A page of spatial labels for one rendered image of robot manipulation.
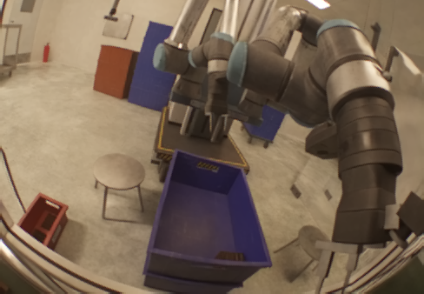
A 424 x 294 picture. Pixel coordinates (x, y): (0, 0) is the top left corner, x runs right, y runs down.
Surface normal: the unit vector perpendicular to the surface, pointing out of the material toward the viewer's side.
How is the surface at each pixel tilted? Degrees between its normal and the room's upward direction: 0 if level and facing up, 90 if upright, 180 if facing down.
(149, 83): 90
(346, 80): 79
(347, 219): 88
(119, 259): 0
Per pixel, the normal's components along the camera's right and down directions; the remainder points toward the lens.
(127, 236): 0.34, -0.87
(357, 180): -0.96, -0.17
